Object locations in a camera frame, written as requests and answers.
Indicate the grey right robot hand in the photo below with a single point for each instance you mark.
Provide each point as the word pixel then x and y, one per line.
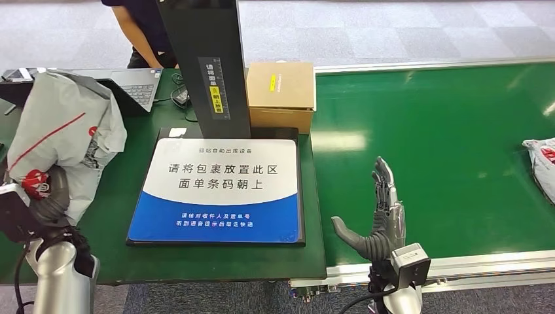
pixel 386 234

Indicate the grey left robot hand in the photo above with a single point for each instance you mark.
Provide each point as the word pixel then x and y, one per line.
pixel 54 208

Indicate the grey plastic mailer package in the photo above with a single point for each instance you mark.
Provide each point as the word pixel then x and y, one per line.
pixel 60 112
pixel 544 169

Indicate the green conveyor belt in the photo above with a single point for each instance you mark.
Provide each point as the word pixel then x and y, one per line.
pixel 455 130

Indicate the brown cardboard box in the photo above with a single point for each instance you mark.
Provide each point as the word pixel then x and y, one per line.
pixel 282 86

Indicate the dark open laptop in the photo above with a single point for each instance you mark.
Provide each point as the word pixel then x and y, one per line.
pixel 138 86

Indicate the black scanner base with sign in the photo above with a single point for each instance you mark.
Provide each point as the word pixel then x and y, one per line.
pixel 225 203

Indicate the black scanner column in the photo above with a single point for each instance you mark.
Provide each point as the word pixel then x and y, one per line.
pixel 204 43

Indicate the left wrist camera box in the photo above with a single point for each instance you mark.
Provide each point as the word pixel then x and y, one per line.
pixel 15 221

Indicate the aluminium conveyor frame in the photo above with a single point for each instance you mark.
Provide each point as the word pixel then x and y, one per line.
pixel 498 260

